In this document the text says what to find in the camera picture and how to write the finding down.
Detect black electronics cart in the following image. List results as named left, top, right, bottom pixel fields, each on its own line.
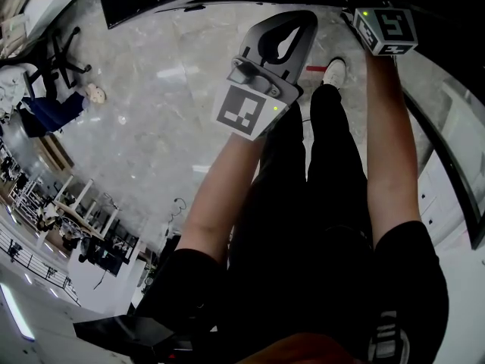
left=67, top=233, right=139, bottom=278

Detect white-legged table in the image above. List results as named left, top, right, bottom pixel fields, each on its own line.
left=52, top=174, right=122, bottom=238

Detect black metal railing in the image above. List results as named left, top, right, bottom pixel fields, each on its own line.
left=0, top=225, right=81, bottom=307

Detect person's white shoe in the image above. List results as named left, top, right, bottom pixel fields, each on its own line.
left=321, top=58, right=348, bottom=89

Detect white cabinet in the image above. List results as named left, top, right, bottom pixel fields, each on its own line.
left=416, top=77, right=485, bottom=246

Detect person's right forearm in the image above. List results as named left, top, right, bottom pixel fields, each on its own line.
left=362, top=49, right=424, bottom=253

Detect person's black trousers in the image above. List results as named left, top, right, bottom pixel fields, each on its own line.
left=227, top=83, right=376, bottom=265

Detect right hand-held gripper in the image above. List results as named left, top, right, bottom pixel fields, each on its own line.
left=352, top=8, right=419, bottom=57

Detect person's black shirt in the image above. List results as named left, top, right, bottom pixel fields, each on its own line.
left=134, top=220, right=451, bottom=364

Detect person's face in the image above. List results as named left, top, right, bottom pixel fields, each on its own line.
left=234, top=331, right=365, bottom=364

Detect black office chair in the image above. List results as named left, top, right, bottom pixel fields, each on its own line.
left=22, top=27, right=92, bottom=90

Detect grey and white shoulder strap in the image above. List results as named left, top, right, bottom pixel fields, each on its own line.
left=368, top=309, right=411, bottom=364

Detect person's left forearm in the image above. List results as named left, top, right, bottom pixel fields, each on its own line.
left=176, top=130, right=268, bottom=267

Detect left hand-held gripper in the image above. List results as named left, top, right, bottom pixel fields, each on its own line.
left=211, top=10, right=318, bottom=142

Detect thin black cable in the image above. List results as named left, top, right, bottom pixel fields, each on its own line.
left=166, top=197, right=189, bottom=238

